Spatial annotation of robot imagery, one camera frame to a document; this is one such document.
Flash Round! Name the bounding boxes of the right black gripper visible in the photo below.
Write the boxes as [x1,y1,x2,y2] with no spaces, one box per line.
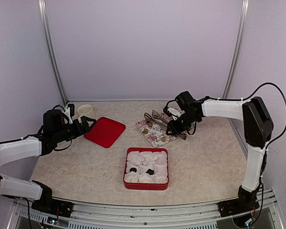
[166,111,199,135]

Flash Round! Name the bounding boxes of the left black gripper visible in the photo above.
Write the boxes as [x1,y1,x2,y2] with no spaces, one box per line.
[53,115,96,143]

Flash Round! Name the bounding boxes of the red tin lid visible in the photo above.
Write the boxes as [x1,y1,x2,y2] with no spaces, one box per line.
[84,117,126,148]

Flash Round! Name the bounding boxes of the steel serving tongs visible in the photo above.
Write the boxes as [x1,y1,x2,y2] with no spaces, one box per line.
[144,110,168,130]

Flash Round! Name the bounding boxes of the dark chocolate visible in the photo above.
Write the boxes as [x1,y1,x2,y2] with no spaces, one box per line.
[146,169,154,175]

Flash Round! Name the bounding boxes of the black round chocolate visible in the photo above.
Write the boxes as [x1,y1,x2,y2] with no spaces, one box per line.
[129,167,137,173]

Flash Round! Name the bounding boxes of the white round chocolate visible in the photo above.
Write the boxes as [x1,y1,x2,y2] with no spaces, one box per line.
[131,176,139,183]

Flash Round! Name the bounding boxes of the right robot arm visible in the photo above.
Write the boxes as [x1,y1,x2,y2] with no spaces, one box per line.
[163,90,286,212]

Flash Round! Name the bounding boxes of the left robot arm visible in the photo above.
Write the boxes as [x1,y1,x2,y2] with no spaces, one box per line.
[0,108,96,212]

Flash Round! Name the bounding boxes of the red chocolate tin box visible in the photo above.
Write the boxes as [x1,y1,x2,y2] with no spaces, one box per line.
[123,147,169,190]

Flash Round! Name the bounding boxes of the cream ribbed mug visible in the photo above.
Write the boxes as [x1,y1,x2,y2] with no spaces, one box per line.
[77,104,95,118]

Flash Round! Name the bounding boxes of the floral tray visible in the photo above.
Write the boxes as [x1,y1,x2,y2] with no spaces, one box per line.
[135,113,180,148]

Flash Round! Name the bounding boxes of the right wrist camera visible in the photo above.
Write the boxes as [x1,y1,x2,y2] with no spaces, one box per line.
[163,106,181,120]

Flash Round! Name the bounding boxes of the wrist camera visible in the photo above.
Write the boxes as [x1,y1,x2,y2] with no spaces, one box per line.
[163,106,181,120]
[52,103,75,124]

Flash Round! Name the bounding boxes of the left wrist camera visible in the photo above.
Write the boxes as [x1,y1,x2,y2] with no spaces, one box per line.
[52,103,75,124]

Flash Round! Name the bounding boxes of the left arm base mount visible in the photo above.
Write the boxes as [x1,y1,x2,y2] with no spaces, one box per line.
[31,199,73,218]

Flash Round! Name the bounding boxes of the front aluminium rail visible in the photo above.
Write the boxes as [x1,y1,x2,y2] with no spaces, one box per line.
[8,190,286,229]

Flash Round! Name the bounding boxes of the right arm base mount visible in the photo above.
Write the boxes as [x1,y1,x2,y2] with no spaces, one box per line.
[218,198,260,217]

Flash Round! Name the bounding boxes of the left aluminium frame post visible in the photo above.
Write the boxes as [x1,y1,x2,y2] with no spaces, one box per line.
[38,0,68,105]

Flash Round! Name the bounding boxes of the aluminium frame post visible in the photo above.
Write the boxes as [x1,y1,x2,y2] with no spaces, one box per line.
[222,0,250,99]
[38,0,68,105]

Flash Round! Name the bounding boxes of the right aluminium frame post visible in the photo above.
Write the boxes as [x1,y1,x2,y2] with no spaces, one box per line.
[222,0,250,99]

